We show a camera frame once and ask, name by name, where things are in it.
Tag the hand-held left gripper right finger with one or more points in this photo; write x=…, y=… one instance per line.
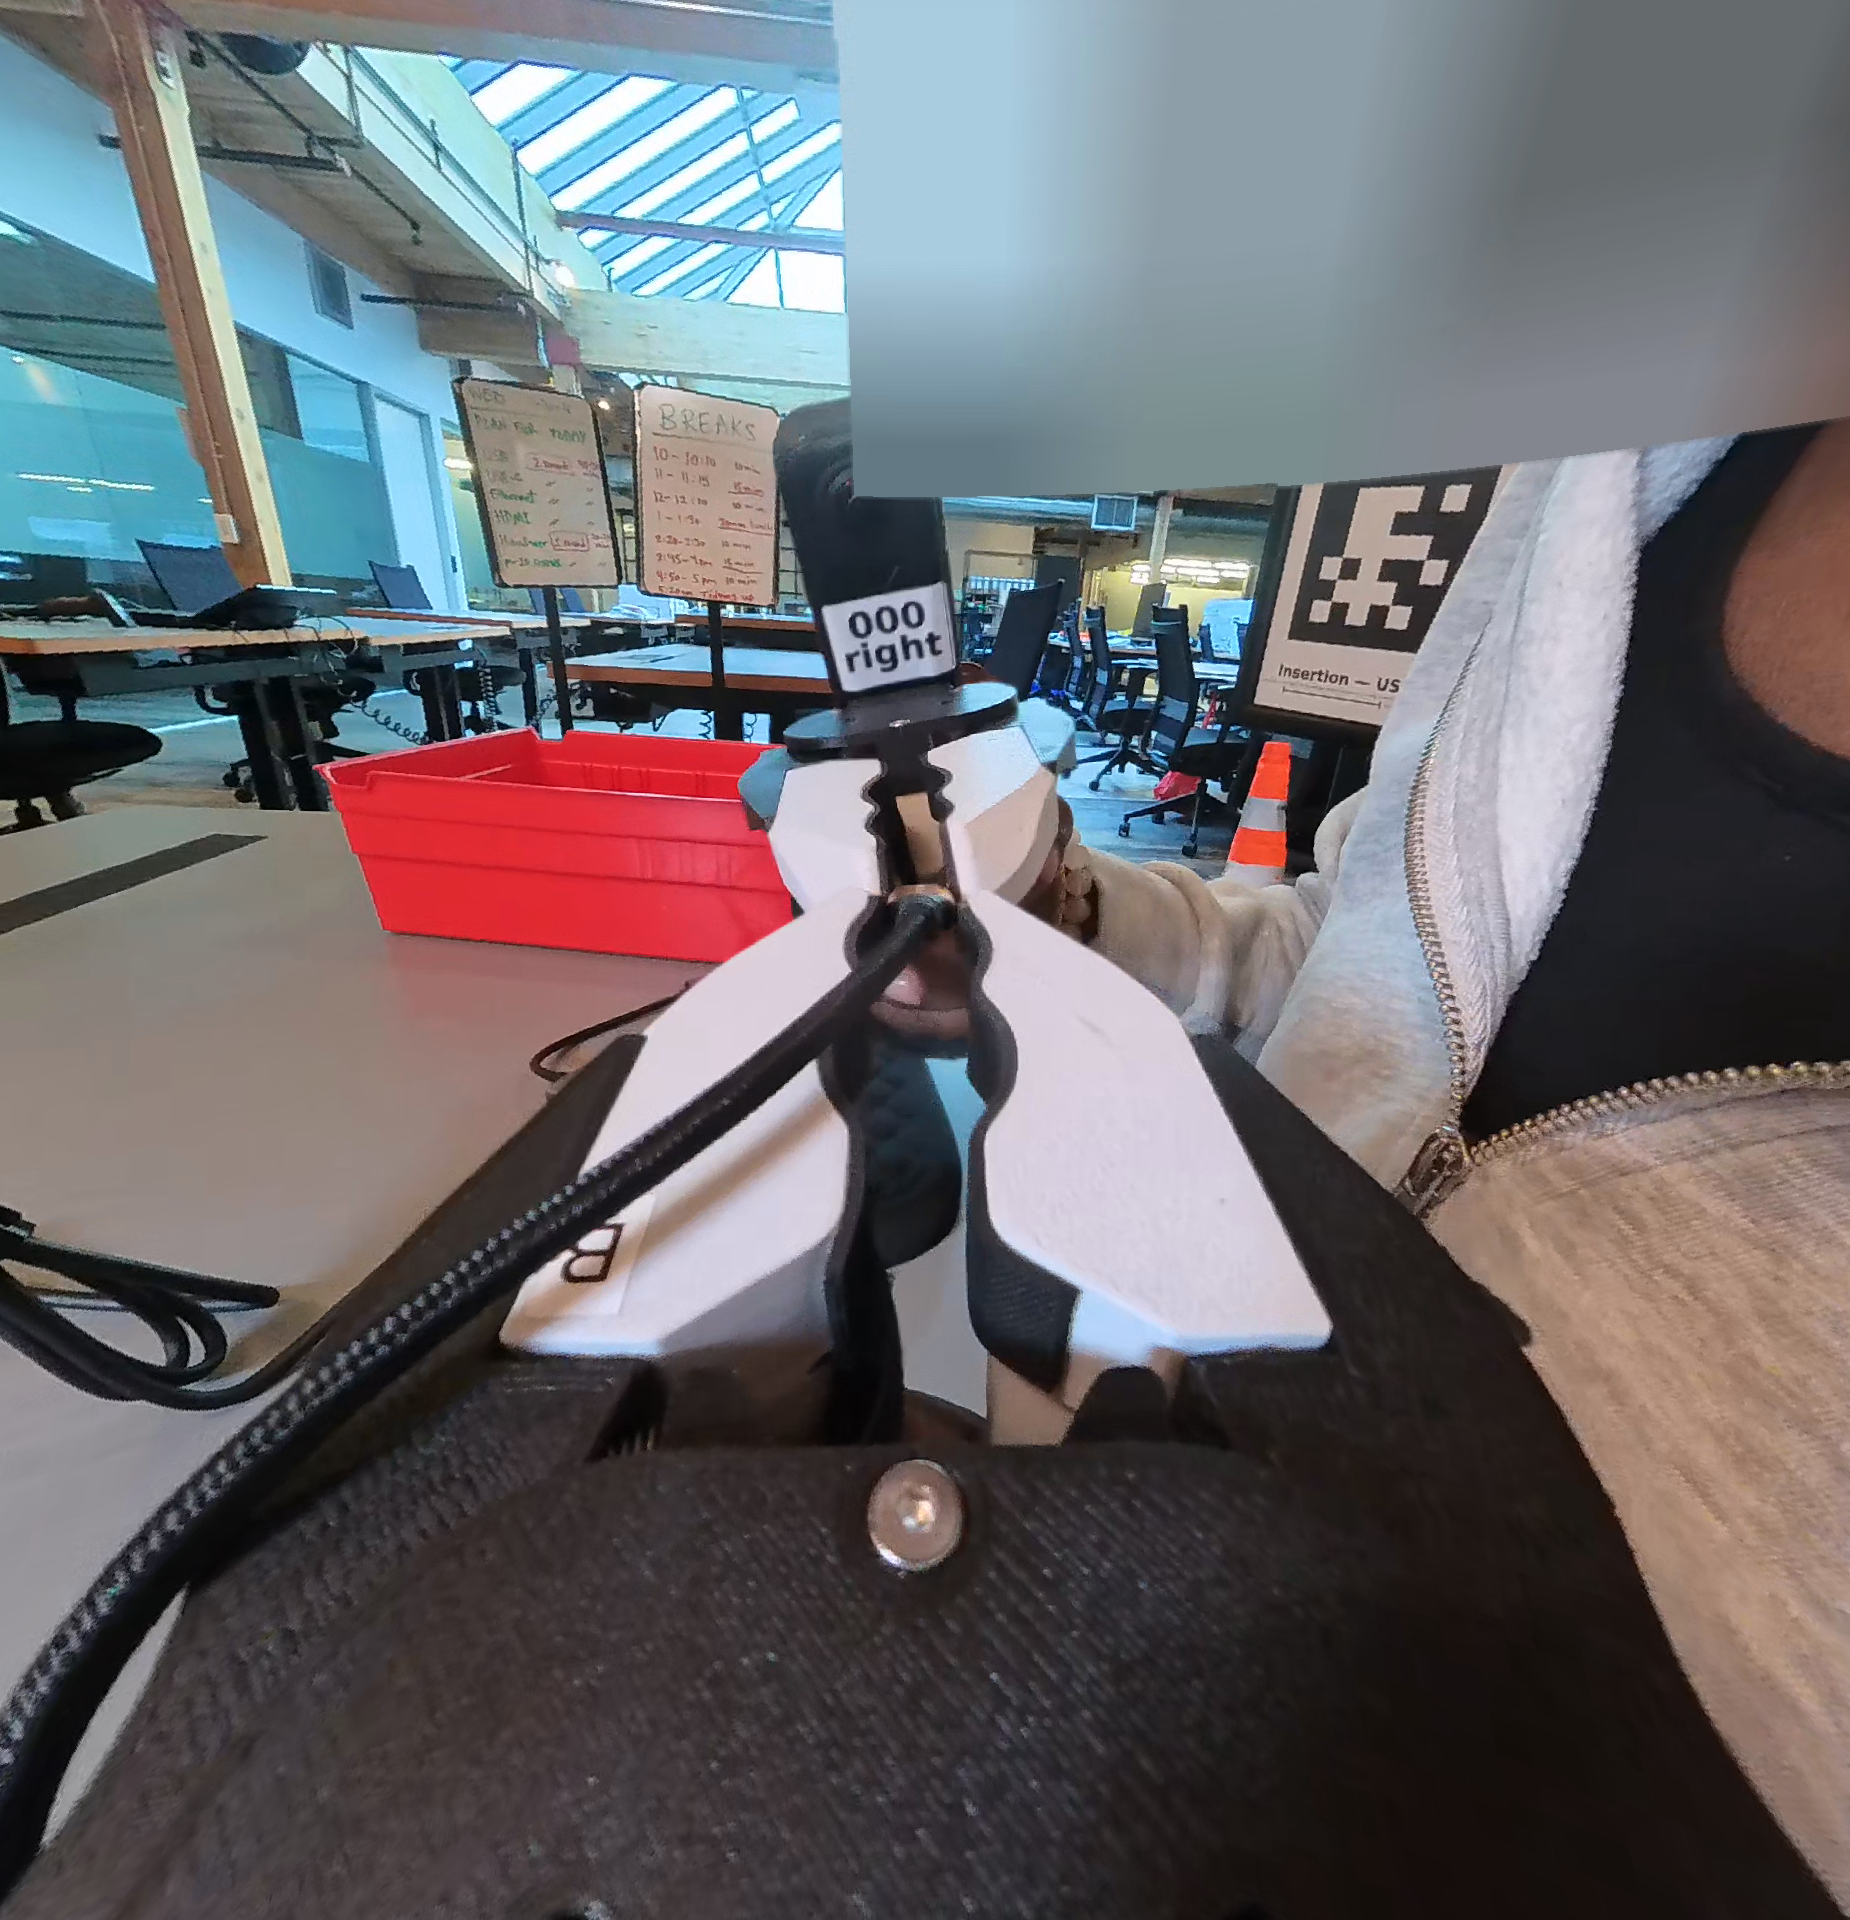
x=1135, y=1184

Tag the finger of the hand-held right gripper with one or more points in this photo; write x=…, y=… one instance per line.
x=828, y=832
x=1001, y=819

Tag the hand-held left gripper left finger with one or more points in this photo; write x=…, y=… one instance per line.
x=745, y=1231

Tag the red plastic bin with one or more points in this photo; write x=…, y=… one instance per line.
x=565, y=884

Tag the person's right hand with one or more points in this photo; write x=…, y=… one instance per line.
x=924, y=1002

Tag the handwritten whiteboard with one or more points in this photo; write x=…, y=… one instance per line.
x=708, y=495
x=535, y=481

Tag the row of black office chairs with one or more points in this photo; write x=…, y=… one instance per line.
x=1180, y=704

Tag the wooden office desk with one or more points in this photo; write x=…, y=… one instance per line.
x=190, y=633
x=685, y=668

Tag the orange traffic cone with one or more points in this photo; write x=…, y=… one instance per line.
x=1263, y=825

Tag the black white marker sign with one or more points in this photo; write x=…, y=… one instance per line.
x=1374, y=571

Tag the person's torso grey hoodie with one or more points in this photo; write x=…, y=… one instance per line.
x=1690, y=1351

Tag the wooden post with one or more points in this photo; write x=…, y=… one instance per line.
x=190, y=300

